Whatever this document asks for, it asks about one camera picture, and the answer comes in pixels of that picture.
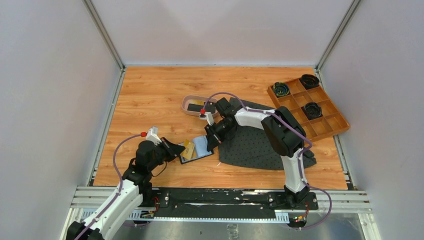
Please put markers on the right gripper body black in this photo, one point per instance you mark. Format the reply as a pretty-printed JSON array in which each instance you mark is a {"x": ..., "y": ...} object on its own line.
[{"x": 221, "y": 128}]

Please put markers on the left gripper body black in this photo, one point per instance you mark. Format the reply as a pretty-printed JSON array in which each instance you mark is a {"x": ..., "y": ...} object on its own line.
[{"x": 161, "y": 155}]

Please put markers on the black leather card holder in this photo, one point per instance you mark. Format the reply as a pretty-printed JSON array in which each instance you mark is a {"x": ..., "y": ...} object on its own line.
[{"x": 195, "y": 149}]

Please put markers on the gold credit card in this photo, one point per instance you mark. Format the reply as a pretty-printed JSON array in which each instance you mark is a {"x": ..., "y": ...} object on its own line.
[
  {"x": 188, "y": 144},
  {"x": 188, "y": 154}
]

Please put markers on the pink oval tray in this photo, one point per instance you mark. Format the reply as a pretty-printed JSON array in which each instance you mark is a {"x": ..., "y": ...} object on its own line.
[{"x": 197, "y": 100}]

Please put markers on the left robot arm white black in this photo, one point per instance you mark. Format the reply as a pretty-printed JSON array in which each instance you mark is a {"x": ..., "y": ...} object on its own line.
[{"x": 134, "y": 189}]

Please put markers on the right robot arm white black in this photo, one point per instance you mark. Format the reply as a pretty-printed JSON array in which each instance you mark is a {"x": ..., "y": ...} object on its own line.
[{"x": 285, "y": 135}]

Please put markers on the dark grey dotted cloth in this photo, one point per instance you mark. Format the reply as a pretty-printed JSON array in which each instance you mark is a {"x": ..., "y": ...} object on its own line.
[{"x": 249, "y": 147}]

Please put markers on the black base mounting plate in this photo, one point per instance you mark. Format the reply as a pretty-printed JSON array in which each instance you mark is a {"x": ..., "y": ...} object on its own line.
[{"x": 223, "y": 203}]

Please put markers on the coiled black belt middle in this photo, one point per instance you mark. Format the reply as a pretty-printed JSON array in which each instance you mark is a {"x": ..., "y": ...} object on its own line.
[{"x": 312, "y": 110}]

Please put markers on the coiled black belt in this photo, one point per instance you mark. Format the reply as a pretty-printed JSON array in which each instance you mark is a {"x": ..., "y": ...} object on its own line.
[
  {"x": 312, "y": 110},
  {"x": 309, "y": 81}
]

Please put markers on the coiled black belt top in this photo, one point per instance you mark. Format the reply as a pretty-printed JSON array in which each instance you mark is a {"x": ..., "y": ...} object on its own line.
[{"x": 309, "y": 81}]

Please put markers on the brown wooden compartment tray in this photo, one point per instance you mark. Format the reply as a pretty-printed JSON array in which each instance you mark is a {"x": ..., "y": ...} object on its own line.
[{"x": 330, "y": 124}]

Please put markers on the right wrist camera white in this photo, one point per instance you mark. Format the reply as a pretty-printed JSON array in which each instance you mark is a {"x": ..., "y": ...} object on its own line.
[{"x": 208, "y": 116}]

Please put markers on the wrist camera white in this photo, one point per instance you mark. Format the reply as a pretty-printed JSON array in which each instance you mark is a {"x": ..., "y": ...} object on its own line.
[
  {"x": 152, "y": 135},
  {"x": 208, "y": 116}
]

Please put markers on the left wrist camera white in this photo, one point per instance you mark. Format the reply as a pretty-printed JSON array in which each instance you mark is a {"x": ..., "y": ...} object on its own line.
[{"x": 152, "y": 135}]

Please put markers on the aluminium frame rail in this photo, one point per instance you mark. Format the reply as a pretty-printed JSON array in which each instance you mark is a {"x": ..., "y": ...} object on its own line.
[{"x": 331, "y": 203}]

